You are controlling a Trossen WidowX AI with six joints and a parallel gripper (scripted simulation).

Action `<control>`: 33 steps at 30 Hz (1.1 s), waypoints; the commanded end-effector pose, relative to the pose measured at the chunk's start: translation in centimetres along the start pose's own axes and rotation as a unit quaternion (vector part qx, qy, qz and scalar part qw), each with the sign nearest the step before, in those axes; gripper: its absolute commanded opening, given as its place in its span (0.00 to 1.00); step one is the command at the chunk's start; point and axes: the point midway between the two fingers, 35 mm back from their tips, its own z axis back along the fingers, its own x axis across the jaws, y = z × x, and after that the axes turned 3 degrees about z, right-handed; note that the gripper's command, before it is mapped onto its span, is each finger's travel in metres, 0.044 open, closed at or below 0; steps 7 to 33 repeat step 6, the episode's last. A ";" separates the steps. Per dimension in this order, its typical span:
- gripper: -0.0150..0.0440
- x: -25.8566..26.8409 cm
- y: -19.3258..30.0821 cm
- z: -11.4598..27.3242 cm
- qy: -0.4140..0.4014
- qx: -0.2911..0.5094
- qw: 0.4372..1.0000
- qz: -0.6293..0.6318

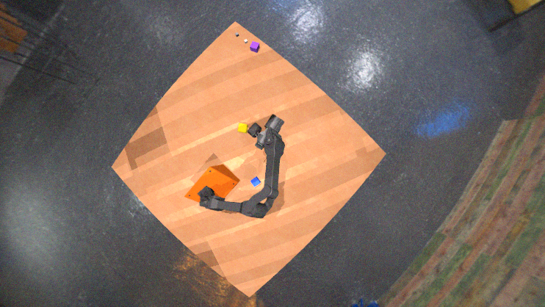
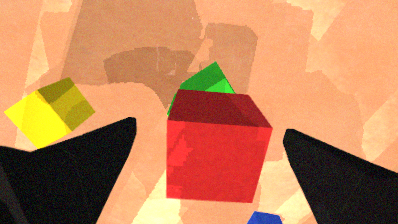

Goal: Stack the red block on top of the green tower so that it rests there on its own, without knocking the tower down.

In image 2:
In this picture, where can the blue cube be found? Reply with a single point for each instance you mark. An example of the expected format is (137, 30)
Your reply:
(264, 218)

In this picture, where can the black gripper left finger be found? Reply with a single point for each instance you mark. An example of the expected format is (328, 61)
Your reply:
(68, 182)

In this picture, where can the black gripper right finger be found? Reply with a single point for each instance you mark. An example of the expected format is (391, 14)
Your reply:
(341, 188)

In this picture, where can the green block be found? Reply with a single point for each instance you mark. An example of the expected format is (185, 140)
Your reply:
(213, 81)
(198, 75)

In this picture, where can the yellow block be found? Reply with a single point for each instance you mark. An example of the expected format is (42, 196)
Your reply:
(50, 112)

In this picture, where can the red block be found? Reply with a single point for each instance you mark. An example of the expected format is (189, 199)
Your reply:
(216, 146)

